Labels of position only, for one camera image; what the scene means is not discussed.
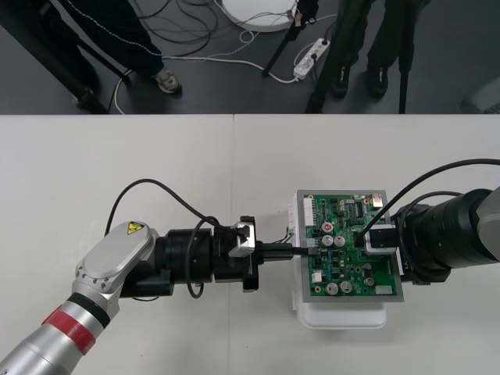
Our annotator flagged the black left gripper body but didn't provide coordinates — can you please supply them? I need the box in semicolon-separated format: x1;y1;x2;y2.
213;214;265;293

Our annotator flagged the thin white cord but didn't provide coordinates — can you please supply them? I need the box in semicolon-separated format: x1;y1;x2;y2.
163;30;257;62

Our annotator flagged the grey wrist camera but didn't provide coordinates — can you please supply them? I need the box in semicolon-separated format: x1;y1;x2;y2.
228;220;259;258
365;223;400;255

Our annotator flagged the cable bundle with metal plug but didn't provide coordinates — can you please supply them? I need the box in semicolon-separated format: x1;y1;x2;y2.
283;226;313;259

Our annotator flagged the black right camera cable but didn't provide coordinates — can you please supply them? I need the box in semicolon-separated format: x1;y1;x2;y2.
352;158;500;274

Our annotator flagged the black left camera cable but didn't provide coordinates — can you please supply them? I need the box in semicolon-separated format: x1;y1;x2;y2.
105;178;235;300

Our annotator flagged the white round base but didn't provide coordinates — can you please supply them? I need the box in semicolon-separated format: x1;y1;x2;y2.
220;0;301;33

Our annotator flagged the black camera cable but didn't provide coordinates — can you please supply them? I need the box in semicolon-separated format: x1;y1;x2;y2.
105;178;235;300
352;158;500;274

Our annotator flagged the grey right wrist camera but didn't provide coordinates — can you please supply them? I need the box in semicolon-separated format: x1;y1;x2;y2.
365;223;400;255

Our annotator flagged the green circuit board grey frame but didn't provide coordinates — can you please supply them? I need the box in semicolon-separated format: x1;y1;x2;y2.
296;189;406;305

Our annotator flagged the white floor cable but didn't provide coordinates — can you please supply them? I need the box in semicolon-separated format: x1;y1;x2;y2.
113;56;298;115

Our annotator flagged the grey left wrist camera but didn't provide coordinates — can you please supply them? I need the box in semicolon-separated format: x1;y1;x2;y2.
228;220;259;258

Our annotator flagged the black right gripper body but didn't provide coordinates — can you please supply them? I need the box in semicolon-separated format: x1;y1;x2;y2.
392;206;421;286

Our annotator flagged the white power strip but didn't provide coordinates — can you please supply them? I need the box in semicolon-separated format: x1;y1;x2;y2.
293;37;333;81

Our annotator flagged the tangle of black floor cables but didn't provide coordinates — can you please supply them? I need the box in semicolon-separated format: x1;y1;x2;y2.
132;0;231;59

